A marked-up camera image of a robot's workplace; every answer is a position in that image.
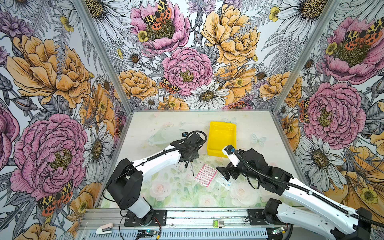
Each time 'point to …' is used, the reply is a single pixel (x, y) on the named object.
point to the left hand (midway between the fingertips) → (190, 157)
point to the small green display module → (218, 223)
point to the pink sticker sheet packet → (206, 175)
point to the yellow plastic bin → (221, 134)
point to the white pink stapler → (106, 228)
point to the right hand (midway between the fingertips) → (225, 165)
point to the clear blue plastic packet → (222, 181)
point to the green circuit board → (146, 233)
